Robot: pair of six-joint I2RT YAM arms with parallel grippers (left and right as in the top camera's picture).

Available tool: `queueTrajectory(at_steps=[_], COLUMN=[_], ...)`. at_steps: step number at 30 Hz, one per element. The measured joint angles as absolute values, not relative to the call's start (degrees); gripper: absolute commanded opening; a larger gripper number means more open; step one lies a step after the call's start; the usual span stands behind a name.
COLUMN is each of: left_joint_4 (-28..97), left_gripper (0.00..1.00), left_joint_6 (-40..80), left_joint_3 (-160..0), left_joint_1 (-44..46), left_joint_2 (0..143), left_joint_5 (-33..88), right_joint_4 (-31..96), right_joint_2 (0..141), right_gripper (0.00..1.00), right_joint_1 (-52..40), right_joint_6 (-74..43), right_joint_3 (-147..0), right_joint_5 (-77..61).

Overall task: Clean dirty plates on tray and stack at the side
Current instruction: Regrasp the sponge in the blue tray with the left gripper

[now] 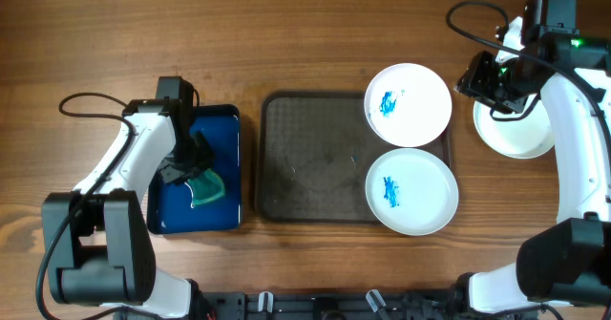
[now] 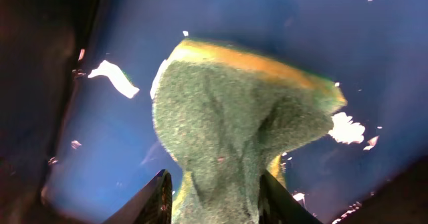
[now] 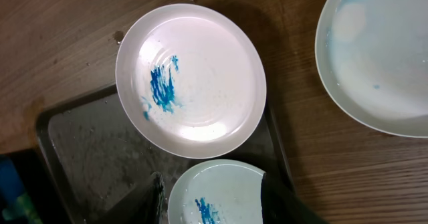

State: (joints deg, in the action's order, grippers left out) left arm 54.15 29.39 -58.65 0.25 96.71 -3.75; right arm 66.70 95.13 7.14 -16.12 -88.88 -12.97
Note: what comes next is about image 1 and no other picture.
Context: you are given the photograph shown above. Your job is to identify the white plate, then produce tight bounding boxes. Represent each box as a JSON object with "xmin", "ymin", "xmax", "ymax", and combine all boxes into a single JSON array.
[
  {"xmin": 473, "ymin": 101, "xmax": 555, "ymax": 160},
  {"xmin": 365, "ymin": 148, "xmax": 459, "ymax": 236},
  {"xmin": 364, "ymin": 63, "xmax": 453, "ymax": 148}
]

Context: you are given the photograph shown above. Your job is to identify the dark brown serving tray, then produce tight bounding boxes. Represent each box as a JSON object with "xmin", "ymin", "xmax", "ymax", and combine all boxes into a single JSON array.
[{"xmin": 254, "ymin": 90, "xmax": 453, "ymax": 224}]

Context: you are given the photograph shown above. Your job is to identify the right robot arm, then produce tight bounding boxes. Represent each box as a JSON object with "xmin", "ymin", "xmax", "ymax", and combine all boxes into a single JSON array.
[{"xmin": 455, "ymin": 30, "xmax": 610, "ymax": 316}]

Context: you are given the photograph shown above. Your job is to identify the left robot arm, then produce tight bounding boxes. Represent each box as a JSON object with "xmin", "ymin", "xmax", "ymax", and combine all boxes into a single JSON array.
[{"xmin": 35, "ymin": 96, "xmax": 216, "ymax": 319}]

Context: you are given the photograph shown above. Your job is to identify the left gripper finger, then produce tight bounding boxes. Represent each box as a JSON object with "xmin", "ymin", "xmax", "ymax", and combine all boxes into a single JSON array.
[
  {"xmin": 158, "ymin": 158, "xmax": 183, "ymax": 184},
  {"xmin": 192, "ymin": 132, "xmax": 215, "ymax": 177}
]

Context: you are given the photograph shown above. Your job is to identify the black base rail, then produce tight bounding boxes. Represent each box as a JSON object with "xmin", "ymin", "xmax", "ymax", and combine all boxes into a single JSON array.
[{"xmin": 113, "ymin": 288, "xmax": 539, "ymax": 320}]

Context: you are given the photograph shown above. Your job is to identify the green yellow sponge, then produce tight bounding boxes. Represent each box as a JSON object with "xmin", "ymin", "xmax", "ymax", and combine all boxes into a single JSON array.
[{"xmin": 186, "ymin": 169, "xmax": 225, "ymax": 208}]

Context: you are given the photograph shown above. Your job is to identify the blue water basin tray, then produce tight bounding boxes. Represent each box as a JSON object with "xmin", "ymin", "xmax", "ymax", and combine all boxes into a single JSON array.
[{"xmin": 146, "ymin": 104, "xmax": 242, "ymax": 235}]

